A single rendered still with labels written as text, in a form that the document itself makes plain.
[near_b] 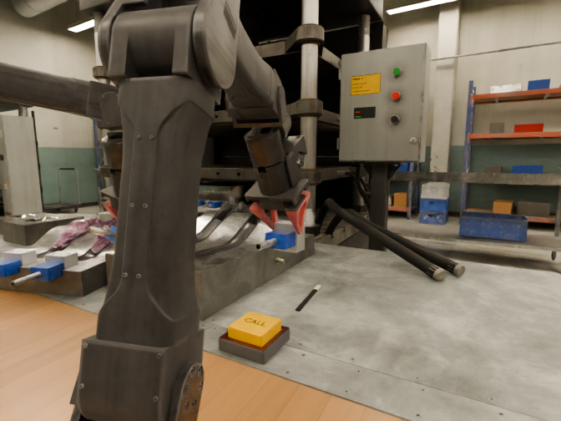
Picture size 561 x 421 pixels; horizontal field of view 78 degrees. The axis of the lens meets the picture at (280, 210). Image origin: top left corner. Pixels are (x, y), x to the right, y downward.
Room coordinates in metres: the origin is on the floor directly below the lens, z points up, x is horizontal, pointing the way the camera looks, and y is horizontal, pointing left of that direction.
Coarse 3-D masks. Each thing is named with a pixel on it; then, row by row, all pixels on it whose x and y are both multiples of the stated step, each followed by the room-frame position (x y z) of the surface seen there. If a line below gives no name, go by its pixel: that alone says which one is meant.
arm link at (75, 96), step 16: (0, 64) 0.55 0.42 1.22; (0, 80) 0.55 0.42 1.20; (16, 80) 0.56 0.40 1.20; (32, 80) 0.56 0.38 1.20; (48, 80) 0.57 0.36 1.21; (64, 80) 0.57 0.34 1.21; (80, 80) 0.58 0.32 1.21; (0, 96) 0.55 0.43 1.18; (16, 96) 0.56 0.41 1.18; (32, 96) 0.56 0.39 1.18; (48, 96) 0.57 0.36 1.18; (64, 96) 0.57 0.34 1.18; (80, 96) 0.58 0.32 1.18; (96, 96) 0.58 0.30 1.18; (80, 112) 0.58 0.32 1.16; (96, 112) 0.58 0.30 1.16
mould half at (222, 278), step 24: (240, 216) 0.91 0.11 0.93; (216, 240) 0.83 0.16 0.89; (264, 240) 0.79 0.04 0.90; (312, 240) 1.01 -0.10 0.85; (216, 264) 0.63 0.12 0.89; (240, 264) 0.69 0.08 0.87; (264, 264) 0.76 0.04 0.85; (288, 264) 0.87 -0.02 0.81; (216, 288) 0.62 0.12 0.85; (240, 288) 0.68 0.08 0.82
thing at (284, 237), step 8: (280, 224) 0.65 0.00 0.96; (288, 224) 0.64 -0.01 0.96; (304, 224) 0.66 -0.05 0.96; (272, 232) 0.62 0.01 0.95; (280, 232) 0.62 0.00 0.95; (288, 232) 0.62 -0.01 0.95; (296, 232) 0.64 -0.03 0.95; (304, 232) 0.66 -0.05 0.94; (272, 240) 0.60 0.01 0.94; (280, 240) 0.61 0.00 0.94; (288, 240) 0.61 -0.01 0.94; (296, 240) 0.63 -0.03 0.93; (304, 240) 0.66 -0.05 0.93; (256, 248) 0.56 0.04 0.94; (264, 248) 0.57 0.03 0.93; (280, 248) 0.60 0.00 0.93; (288, 248) 0.64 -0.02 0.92; (296, 248) 0.63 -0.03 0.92; (304, 248) 0.66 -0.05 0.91
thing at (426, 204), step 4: (448, 196) 5.91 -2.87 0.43; (420, 200) 5.75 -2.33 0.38; (424, 200) 5.70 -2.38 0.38; (428, 200) 5.67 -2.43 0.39; (432, 200) 5.64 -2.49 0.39; (436, 200) 5.61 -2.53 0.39; (440, 200) 5.58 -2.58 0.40; (444, 200) 5.55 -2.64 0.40; (448, 200) 6.00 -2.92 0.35; (420, 204) 5.75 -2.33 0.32; (424, 204) 5.70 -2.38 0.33; (428, 204) 5.67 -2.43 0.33; (432, 204) 5.64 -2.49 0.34; (436, 204) 5.61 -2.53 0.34; (440, 204) 5.58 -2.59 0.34; (444, 204) 5.54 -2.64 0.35; (448, 204) 6.02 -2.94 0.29; (420, 208) 5.72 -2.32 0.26; (424, 208) 5.70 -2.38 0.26; (428, 208) 5.67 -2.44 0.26; (432, 208) 5.64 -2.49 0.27; (436, 208) 5.61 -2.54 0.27; (440, 208) 5.58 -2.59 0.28; (444, 208) 5.55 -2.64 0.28
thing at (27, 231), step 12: (36, 216) 1.27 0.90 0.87; (48, 216) 1.28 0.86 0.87; (60, 216) 1.29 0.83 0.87; (72, 216) 1.27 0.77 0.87; (12, 228) 1.15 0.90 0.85; (24, 228) 1.11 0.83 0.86; (36, 228) 1.14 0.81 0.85; (48, 228) 1.17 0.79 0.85; (12, 240) 1.15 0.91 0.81; (24, 240) 1.11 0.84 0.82; (36, 240) 1.13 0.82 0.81
